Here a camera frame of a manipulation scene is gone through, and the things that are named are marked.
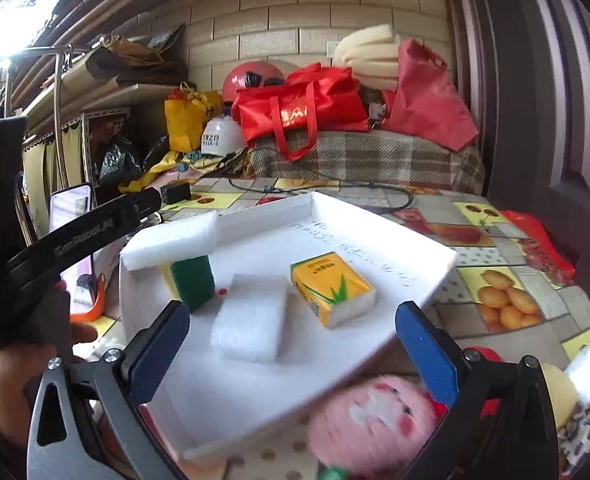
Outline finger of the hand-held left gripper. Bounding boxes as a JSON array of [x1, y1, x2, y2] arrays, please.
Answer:
[[117, 187, 162, 228]]

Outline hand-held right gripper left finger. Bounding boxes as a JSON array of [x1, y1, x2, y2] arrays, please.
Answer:
[[27, 300, 192, 480]]

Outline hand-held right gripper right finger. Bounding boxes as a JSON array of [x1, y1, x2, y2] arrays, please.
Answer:
[[395, 301, 560, 480]]

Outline large white foam block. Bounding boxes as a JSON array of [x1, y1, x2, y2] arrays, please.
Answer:
[[121, 210, 220, 272]]

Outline green and yellow sponge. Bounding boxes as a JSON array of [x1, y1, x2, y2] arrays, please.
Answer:
[[160, 255, 216, 312]]

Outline small white foam block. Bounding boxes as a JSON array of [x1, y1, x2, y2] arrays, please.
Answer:
[[210, 274, 289, 364]]

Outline white foam tray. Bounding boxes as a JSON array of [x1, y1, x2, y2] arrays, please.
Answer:
[[119, 191, 458, 462]]

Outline pink plush toy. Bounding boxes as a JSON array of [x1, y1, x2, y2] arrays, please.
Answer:
[[307, 376, 443, 478]]

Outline yellow tissue packet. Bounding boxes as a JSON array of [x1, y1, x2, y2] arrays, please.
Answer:
[[290, 251, 378, 329]]

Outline round yellow sponge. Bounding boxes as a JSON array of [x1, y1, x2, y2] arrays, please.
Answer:
[[542, 362, 579, 431]]

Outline white face mask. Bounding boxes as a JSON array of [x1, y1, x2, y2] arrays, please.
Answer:
[[564, 346, 590, 403]]

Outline person's left hand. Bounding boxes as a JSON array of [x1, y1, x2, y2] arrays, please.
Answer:
[[0, 280, 100, 411]]

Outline yellow plastic cloth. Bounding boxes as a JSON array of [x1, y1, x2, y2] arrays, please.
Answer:
[[120, 150, 226, 193]]

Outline black charger adapter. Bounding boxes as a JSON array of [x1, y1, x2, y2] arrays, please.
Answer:
[[160, 182, 192, 206]]

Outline smartphone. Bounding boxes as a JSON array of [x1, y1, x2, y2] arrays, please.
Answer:
[[49, 182, 97, 313]]

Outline black plastic bag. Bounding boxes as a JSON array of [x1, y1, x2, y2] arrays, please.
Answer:
[[92, 132, 168, 188]]

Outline yellow cloth curtain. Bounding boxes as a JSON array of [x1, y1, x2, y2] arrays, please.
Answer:
[[22, 125, 86, 221]]

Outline fruit print tablecloth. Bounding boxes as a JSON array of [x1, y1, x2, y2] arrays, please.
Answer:
[[87, 177, 590, 480]]

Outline yellow shopping bag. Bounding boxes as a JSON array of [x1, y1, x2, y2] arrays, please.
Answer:
[[164, 82, 224, 153]]

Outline white helmet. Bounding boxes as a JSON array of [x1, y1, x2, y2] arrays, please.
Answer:
[[201, 116, 248, 157]]

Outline wooden storage shelf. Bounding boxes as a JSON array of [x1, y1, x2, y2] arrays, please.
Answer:
[[5, 45, 190, 241]]

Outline chrome tube rack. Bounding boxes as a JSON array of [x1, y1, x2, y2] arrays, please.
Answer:
[[5, 45, 76, 191]]

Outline brown paper bags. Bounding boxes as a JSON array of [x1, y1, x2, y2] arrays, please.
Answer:
[[85, 22, 188, 86]]

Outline red helmet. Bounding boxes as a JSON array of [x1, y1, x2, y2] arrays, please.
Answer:
[[222, 59, 300, 106]]

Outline red plastic bag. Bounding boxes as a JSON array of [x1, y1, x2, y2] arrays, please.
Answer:
[[500, 209, 576, 286]]

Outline black and white patterned cloth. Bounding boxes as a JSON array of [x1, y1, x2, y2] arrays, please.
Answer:
[[557, 400, 590, 478]]

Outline red tote bag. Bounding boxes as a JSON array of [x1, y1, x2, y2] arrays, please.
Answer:
[[231, 62, 370, 162]]

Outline plaid blanket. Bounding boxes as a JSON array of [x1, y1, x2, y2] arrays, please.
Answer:
[[247, 130, 486, 196]]

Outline bright window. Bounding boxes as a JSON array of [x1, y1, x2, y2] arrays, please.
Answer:
[[0, 0, 106, 68]]

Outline red nonwoven bag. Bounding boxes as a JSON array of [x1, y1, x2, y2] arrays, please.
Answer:
[[382, 38, 480, 152]]

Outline cream foam sheet bundle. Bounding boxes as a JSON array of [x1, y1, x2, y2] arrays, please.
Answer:
[[332, 23, 403, 92]]

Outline dark brown door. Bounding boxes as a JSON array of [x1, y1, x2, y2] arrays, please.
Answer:
[[437, 0, 590, 311]]

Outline orange plastic handle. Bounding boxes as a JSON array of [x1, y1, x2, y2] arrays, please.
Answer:
[[69, 274, 106, 324]]

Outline black cable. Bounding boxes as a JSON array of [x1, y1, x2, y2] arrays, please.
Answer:
[[227, 150, 416, 212]]

